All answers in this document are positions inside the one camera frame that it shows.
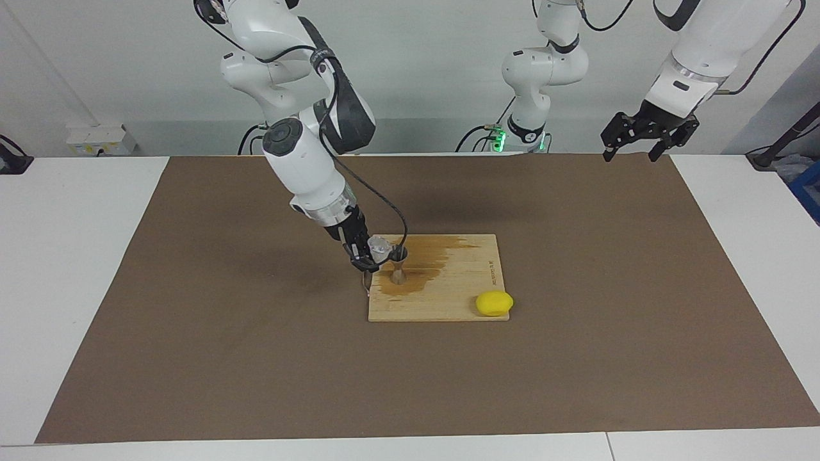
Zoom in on brown table mat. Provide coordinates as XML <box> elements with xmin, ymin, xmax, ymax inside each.
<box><xmin>35</xmin><ymin>152</ymin><xmax>820</xmax><ymax>444</ymax></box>

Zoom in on black right base cable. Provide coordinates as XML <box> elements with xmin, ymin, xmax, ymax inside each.
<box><xmin>238</xmin><ymin>123</ymin><xmax>267</xmax><ymax>156</ymax></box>

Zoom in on small clear glass cup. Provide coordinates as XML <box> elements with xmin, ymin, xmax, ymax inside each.
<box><xmin>367</xmin><ymin>235</ymin><xmax>395</xmax><ymax>263</ymax></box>

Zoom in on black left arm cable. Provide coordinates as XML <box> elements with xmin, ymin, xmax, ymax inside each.
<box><xmin>532</xmin><ymin>0</ymin><xmax>807</xmax><ymax>97</ymax></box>

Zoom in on yellow lemon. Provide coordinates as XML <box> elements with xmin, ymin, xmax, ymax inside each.
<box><xmin>475</xmin><ymin>290</ymin><xmax>514</xmax><ymax>318</ymax></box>

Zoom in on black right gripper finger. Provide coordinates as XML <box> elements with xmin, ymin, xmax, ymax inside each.
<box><xmin>345</xmin><ymin>242</ymin><xmax>380</xmax><ymax>273</ymax></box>

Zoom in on black stand pole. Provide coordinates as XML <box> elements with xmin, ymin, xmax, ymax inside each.
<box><xmin>746</xmin><ymin>102</ymin><xmax>820</xmax><ymax>170</ymax></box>

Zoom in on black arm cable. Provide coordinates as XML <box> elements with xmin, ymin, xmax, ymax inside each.
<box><xmin>532</xmin><ymin>0</ymin><xmax>807</xmax><ymax>97</ymax></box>
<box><xmin>194</xmin><ymin>0</ymin><xmax>409</xmax><ymax>260</ymax></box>

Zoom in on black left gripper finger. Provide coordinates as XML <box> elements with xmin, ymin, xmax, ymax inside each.
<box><xmin>649</xmin><ymin>125</ymin><xmax>699</xmax><ymax>162</ymax></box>
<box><xmin>601</xmin><ymin>113</ymin><xmax>636</xmax><ymax>162</ymax></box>

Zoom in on white power strip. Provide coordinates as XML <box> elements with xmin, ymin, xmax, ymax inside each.
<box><xmin>66</xmin><ymin>125</ymin><xmax>138</xmax><ymax>156</ymax></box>

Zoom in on black clamp mount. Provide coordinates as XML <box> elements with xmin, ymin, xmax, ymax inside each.
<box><xmin>0</xmin><ymin>134</ymin><xmax>34</xmax><ymax>175</ymax></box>

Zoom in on black left base cables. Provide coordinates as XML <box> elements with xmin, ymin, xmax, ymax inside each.
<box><xmin>455</xmin><ymin>93</ymin><xmax>516</xmax><ymax>153</ymax></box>

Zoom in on stained bamboo cutting board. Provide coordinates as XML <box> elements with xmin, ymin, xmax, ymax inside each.
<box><xmin>361</xmin><ymin>234</ymin><xmax>511</xmax><ymax>323</ymax></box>

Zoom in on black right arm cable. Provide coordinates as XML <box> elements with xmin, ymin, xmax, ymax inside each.
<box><xmin>194</xmin><ymin>0</ymin><xmax>409</xmax><ymax>260</ymax></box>

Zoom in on steel double jigger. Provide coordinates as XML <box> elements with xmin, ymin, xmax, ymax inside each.
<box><xmin>386</xmin><ymin>245</ymin><xmax>409</xmax><ymax>285</ymax></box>

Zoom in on blue box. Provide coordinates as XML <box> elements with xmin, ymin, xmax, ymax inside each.
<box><xmin>787</xmin><ymin>157</ymin><xmax>820</xmax><ymax>225</ymax></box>

